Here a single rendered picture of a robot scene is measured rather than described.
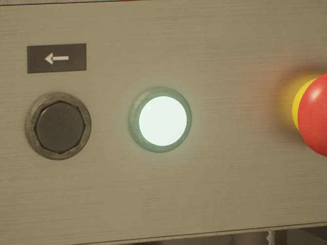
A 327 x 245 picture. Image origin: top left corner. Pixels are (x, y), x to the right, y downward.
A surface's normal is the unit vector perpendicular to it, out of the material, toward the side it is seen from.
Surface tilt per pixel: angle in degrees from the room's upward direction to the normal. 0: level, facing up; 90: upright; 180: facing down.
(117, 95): 90
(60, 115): 90
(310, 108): 77
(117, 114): 90
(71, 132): 90
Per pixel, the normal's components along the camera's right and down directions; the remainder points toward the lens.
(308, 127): -0.35, 0.28
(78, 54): 0.37, 0.15
